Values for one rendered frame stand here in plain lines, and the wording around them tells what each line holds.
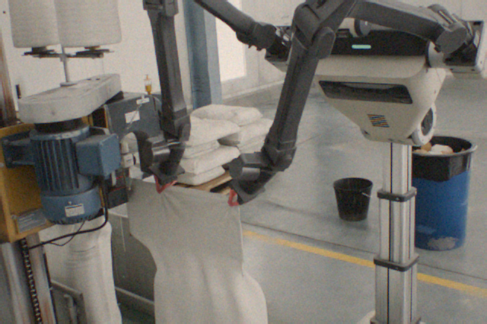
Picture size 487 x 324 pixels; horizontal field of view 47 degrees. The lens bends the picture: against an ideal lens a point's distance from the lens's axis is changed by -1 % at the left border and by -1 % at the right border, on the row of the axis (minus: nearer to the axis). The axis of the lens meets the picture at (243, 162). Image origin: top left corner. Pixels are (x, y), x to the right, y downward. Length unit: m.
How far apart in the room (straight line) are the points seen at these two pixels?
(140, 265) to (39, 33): 1.22
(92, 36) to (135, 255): 1.29
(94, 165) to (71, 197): 0.11
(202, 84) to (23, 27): 6.18
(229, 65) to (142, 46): 1.70
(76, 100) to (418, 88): 0.92
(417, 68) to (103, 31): 0.85
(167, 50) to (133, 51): 5.60
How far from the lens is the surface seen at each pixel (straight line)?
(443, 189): 3.63
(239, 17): 1.69
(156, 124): 1.92
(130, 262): 2.61
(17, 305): 1.80
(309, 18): 1.18
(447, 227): 3.74
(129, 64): 7.10
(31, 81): 5.62
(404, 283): 2.08
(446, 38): 1.42
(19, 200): 1.65
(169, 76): 1.57
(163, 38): 1.53
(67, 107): 1.44
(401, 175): 1.95
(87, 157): 1.46
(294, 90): 1.27
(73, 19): 1.52
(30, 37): 1.75
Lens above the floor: 1.62
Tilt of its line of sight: 16 degrees down
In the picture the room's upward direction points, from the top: 4 degrees counter-clockwise
